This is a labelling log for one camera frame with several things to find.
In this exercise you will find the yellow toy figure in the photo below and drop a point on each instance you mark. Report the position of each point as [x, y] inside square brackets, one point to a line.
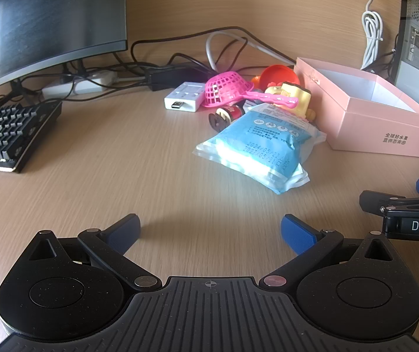
[298, 93]

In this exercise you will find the white charger box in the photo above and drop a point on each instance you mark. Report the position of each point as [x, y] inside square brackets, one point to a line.
[187, 93]

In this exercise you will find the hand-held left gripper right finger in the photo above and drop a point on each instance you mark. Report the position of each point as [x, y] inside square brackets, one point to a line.
[297, 233]

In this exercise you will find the black power adapter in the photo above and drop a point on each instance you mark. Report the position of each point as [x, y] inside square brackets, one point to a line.
[172, 77]

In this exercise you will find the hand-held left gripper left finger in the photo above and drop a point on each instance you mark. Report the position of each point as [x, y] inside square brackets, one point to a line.
[125, 230]

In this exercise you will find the black computer monitor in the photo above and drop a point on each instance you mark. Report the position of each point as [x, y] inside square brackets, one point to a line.
[48, 14]

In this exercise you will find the red and black spool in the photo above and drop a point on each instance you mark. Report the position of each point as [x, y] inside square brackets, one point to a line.
[231, 113]

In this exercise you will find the wooden desktop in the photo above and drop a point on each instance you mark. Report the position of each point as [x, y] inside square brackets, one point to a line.
[121, 176]

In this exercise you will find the blue plastic packet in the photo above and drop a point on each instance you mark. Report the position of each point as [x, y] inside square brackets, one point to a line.
[260, 143]

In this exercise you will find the pink toy strainer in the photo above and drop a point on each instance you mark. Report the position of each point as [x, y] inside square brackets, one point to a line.
[224, 86]

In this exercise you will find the white power strip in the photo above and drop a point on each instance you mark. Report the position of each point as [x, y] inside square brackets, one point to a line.
[84, 86]

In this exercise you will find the black keyboard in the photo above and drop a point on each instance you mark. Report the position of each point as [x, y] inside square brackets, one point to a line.
[7, 132]

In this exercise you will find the orange toy figure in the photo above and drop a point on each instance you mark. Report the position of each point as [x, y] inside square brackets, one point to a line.
[275, 75]

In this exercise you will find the pink cardboard box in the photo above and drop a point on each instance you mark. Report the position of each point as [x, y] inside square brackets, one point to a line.
[378, 132]

